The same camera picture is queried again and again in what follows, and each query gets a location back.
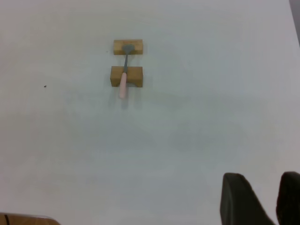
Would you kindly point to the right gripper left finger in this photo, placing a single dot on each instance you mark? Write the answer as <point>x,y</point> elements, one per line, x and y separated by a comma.
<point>241,206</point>

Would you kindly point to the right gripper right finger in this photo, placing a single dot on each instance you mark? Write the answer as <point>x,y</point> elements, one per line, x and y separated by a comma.
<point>290,199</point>

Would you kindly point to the notched wooden block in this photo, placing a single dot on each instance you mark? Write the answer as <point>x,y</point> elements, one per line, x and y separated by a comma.
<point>135,75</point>

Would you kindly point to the flat wooden block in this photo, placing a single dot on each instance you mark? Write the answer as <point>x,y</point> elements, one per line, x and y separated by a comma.
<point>117,49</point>

